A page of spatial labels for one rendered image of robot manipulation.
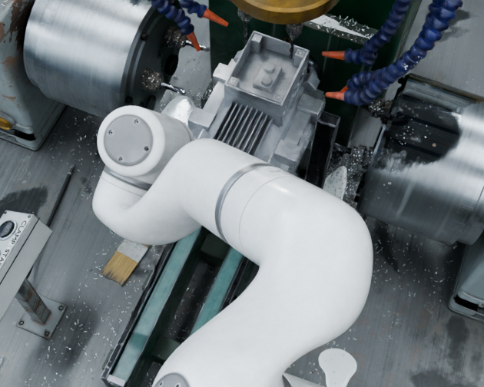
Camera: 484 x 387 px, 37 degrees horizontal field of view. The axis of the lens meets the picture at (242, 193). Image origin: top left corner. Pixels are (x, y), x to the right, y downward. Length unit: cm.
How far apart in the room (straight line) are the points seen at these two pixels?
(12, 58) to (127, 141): 52
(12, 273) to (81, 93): 33
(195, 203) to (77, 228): 74
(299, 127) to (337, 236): 65
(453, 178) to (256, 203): 55
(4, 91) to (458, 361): 96
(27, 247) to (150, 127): 38
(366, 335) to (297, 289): 80
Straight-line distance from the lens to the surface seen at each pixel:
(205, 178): 72
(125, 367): 122
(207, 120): 121
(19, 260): 115
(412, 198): 116
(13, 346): 139
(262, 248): 62
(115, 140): 87
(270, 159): 116
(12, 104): 143
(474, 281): 130
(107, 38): 123
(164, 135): 86
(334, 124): 101
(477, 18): 180
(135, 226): 83
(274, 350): 53
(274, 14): 102
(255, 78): 120
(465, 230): 120
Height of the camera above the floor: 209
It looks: 63 degrees down
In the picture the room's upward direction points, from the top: 2 degrees clockwise
